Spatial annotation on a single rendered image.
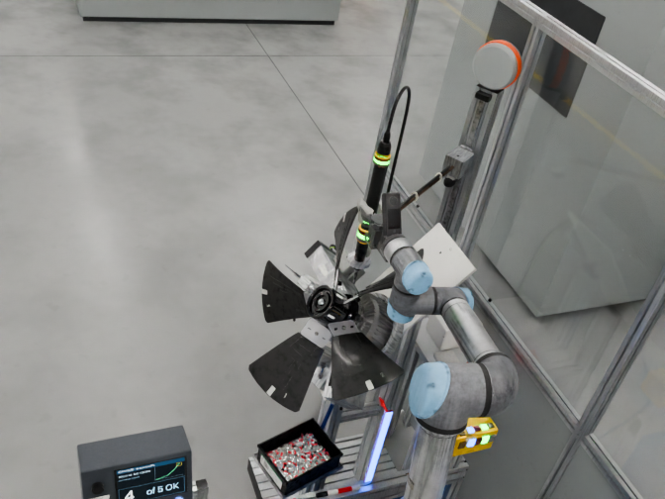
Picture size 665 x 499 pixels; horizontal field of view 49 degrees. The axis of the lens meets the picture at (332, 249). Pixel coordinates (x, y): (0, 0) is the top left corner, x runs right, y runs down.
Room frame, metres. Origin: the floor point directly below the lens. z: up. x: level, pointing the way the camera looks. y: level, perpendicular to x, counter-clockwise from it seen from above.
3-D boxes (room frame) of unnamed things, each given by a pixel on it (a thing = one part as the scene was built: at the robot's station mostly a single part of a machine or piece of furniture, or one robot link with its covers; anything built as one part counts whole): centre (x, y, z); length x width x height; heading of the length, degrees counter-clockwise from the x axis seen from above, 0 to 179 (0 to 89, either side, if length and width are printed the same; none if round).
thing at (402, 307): (1.49, -0.22, 1.54); 0.11 x 0.08 x 0.11; 104
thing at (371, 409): (1.94, -0.22, 0.56); 0.19 x 0.04 x 0.04; 118
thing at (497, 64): (2.36, -0.42, 1.88); 0.17 x 0.15 x 0.16; 28
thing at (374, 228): (1.62, -0.13, 1.63); 0.12 x 0.08 x 0.09; 28
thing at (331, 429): (1.89, -0.11, 0.46); 0.09 x 0.04 x 0.91; 28
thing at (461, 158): (2.27, -0.37, 1.54); 0.10 x 0.07 x 0.08; 152
